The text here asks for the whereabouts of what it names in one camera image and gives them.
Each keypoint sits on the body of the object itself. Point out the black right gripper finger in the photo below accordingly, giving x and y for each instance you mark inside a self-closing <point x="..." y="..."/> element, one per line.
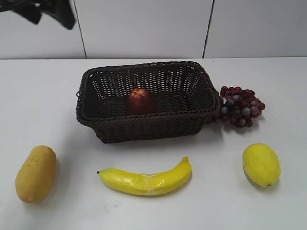
<point x="26" y="9"/>

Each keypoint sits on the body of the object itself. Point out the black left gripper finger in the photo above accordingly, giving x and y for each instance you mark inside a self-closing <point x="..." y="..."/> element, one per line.
<point x="61" y="11"/>

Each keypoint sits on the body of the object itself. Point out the dark red apple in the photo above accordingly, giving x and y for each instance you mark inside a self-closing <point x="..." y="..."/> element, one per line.
<point x="140" y="102"/>

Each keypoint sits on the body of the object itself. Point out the black wicker basket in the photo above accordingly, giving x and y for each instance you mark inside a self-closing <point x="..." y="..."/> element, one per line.
<point x="183" y="95"/>

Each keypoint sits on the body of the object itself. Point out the yellow mango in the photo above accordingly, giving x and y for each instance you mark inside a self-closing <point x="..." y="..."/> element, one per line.
<point x="37" y="174"/>

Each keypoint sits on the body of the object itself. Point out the yellow banana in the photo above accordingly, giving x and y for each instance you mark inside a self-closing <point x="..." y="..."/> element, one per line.
<point x="147" y="184"/>

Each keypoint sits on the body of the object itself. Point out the purple grape bunch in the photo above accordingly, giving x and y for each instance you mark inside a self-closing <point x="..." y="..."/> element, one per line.
<point x="238" y="107"/>

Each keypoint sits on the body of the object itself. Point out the yellow lemon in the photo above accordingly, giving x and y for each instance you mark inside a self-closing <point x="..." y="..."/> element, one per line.
<point x="261" y="164"/>

